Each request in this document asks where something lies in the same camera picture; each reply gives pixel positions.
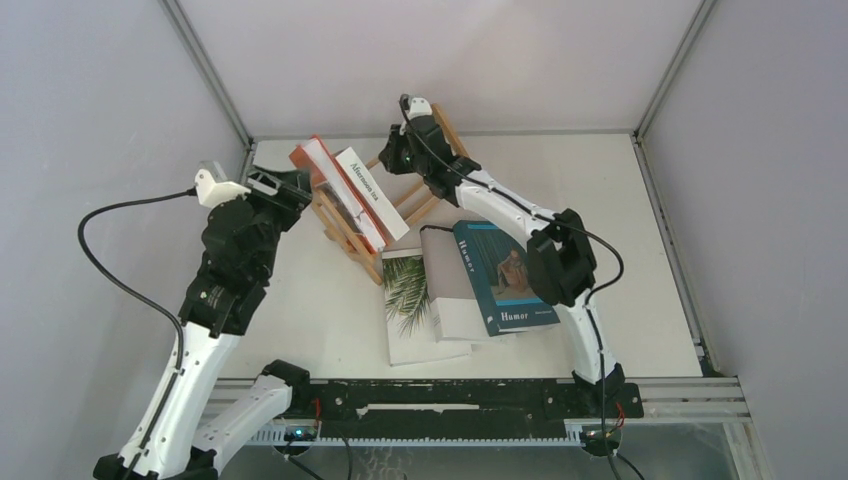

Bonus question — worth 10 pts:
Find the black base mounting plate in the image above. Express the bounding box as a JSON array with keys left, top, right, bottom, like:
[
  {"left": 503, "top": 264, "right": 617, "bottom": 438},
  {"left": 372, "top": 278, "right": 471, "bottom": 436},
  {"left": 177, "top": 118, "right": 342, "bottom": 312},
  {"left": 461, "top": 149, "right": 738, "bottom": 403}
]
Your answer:
[{"left": 283, "top": 379, "right": 645, "bottom": 442}]

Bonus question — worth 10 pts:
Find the aluminium frame rail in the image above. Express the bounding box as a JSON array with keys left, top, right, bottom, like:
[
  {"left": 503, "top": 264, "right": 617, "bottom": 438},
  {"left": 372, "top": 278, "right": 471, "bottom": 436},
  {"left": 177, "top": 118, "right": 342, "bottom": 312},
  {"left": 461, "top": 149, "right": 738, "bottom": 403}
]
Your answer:
[{"left": 158, "top": 376, "right": 753, "bottom": 445}]

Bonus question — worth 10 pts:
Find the grey white notebook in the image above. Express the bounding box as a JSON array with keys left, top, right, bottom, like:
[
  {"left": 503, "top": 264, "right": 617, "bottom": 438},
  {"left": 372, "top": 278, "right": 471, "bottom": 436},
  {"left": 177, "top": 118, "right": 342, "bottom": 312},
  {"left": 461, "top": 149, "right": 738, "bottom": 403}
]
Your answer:
[{"left": 419, "top": 225, "right": 491, "bottom": 344}]

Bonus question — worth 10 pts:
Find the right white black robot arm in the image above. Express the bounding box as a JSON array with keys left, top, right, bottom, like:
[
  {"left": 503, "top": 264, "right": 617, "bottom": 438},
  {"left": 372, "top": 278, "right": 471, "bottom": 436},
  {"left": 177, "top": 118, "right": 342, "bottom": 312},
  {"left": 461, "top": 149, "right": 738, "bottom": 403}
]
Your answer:
[{"left": 378, "top": 115, "right": 625, "bottom": 416}]

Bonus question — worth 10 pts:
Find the wooden book rack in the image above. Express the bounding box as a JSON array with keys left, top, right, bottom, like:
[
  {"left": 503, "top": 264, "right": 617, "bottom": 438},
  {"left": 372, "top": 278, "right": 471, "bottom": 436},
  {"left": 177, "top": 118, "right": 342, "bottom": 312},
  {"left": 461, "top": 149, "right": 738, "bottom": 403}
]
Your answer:
[{"left": 309, "top": 103, "right": 480, "bottom": 286}]

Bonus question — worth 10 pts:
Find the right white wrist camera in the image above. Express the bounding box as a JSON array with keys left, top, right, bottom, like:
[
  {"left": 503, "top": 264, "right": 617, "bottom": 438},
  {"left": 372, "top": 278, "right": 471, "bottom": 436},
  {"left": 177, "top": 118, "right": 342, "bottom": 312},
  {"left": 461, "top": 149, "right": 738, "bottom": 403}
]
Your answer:
[{"left": 399, "top": 94, "right": 433, "bottom": 122}]

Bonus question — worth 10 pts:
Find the orange cover book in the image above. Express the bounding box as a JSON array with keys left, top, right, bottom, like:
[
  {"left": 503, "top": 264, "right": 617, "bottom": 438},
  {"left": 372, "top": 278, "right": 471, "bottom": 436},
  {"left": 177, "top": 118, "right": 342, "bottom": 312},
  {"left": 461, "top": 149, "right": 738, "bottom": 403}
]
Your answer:
[{"left": 289, "top": 136, "right": 386, "bottom": 254}]

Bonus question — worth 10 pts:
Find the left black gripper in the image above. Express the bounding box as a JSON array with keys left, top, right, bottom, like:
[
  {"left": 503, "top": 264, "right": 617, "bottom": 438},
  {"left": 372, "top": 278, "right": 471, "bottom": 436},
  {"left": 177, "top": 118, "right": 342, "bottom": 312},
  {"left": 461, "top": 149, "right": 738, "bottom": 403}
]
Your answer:
[{"left": 232, "top": 165, "right": 313, "bottom": 281}]

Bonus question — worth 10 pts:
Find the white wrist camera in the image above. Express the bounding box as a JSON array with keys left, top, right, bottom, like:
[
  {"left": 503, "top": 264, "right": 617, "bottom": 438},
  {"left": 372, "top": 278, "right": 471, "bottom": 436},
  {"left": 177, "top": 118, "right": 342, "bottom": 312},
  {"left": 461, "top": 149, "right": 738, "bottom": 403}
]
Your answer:
[
  {"left": 194, "top": 161, "right": 251, "bottom": 209},
  {"left": 399, "top": 94, "right": 433, "bottom": 122}
]

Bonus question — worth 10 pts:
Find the coffee cover white book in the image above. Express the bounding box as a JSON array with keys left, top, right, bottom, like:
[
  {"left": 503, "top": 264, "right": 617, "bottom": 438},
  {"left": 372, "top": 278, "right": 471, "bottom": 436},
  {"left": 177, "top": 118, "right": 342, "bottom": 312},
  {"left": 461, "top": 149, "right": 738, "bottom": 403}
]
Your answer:
[{"left": 335, "top": 147, "right": 409, "bottom": 245}]

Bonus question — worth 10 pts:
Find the black camera cable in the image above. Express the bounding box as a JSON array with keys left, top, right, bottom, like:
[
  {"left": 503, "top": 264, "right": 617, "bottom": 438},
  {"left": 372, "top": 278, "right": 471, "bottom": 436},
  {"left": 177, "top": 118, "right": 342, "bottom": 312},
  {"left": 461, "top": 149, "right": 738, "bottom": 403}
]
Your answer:
[
  {"left": 77, "top": 188, "right": 199, "bottom": 480},
  {"left": 398, "top": 93, "right": 626, "bottom": 480}
]

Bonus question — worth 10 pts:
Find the teal Humor book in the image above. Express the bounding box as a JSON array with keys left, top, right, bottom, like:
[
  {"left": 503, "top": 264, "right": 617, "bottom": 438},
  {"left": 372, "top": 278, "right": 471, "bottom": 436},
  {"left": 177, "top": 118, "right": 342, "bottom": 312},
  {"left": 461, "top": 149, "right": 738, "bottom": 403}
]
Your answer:
[{"left": 452, "top": 220, "right": 560, "bottom": 337}]

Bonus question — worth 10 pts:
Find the palm leaf white book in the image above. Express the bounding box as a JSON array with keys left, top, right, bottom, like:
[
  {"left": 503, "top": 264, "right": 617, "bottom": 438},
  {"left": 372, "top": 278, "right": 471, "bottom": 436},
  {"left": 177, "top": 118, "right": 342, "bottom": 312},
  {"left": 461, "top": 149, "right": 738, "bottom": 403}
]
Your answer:
[{"left": 381, "top": 248, "right": 472, "bottom": 367}]

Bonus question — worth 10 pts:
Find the left black camera cable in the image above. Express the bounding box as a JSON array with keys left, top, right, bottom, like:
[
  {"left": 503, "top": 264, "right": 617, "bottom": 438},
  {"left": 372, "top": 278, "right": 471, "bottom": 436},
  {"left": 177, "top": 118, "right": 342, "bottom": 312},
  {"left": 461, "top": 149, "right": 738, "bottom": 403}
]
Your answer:
[{"left": 77, "top": 188, "right": 199, "bottom": 480}]

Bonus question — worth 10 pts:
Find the right black camera cable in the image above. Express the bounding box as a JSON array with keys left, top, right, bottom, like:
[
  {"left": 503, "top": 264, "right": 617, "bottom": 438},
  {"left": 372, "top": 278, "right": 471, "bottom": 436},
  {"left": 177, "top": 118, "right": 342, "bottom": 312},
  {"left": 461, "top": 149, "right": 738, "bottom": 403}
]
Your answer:
[{"left": 398, "top": 93, "right": 626, "bottom": 480}]

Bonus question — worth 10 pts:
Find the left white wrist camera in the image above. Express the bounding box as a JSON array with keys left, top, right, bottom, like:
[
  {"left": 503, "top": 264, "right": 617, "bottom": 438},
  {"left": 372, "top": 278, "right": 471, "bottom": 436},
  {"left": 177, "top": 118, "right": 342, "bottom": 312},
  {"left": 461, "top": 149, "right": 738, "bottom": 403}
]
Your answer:
[{"left": 194, "top": 161, "right": 251, "bottom": 209}]

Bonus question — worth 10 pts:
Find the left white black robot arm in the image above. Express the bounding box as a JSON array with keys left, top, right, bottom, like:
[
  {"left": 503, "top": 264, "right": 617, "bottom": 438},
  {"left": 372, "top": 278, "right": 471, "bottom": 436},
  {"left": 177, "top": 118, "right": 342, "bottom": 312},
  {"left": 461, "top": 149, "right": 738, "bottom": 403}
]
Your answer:
[{"left": 93, "top": 162, "right": 313, "bottom": 479}]

